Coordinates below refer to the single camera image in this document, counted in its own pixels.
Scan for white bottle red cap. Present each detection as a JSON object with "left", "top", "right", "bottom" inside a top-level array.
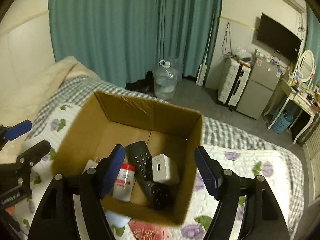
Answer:
[{"left": 112, "top": 164, "right": 135, "bottom": 202}]

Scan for pink patterned card case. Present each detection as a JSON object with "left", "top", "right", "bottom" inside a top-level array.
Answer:
[{"left": 129, "top": 219, "right": 172, "bottom": 240}]

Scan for black remote control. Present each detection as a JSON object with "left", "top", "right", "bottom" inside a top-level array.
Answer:
[{"left": 126, "top": 141, "right": 174, "bottom": 210}]

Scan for white square power adapter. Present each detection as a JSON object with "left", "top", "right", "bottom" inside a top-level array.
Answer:
[{"left": 151, "top": 154, "right": 180, "bottom": 186}]

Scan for light blue earbuds case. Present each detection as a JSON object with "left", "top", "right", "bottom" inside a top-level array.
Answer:
[{"left": 105, "top": 211, "right": 131, "bottom": 228}]

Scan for white cylindrical plug device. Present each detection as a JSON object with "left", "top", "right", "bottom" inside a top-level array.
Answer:
[{"left": 82, "top": 157, "right": 100, "bottom": 173}]

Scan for cream pillow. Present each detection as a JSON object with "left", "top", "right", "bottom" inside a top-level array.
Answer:
[{"left": 1, "top": 56, "right": 101, "bottom": 164}]

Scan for white floral quilt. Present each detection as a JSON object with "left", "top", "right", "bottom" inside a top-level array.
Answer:
[{"left": 12, "top": 92, "right": 290, "bottom": 239}]

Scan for blue laundry basket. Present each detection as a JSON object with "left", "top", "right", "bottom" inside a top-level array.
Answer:
[{"left": 272, "top": 110, "right": 293, "bottom": 134}]

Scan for brown cardboard box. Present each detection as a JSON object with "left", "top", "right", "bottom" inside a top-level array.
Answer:
[{"left": 52, "top": 92, "right": 204, "bottom": 226}]

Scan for white dressing table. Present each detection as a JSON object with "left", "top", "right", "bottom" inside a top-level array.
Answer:
[{"left": 264, "top": 79, "right": 319, "bottom": 144}]

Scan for silver mini fridge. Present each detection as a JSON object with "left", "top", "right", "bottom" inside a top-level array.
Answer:
[{"left": 236, "top": 59, "right": 281, "bottom": 119}]

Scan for white hard suitcase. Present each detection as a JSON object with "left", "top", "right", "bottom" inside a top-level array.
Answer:
[{"left": 217, "top": 58, "right": 251, "bottom": 111}]

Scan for clear water jug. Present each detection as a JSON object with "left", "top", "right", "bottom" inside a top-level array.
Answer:
[{"left": 153, "top": 60, "right": 177, "bottom": 100}]

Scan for white oval vanity mirror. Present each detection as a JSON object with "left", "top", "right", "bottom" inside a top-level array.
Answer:
[{"left": 293, "top": 50, "right": 316, "bottom": 82}]

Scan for teal right window curtain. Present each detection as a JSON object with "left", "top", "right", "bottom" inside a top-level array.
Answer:
[{"left": 305, "top": 6, "right": 320, "bottom": 67}]

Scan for black wall television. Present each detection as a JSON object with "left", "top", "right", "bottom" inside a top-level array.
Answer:
[{"left": 257, "top": 14, "right": 302, "bottom": 63}]

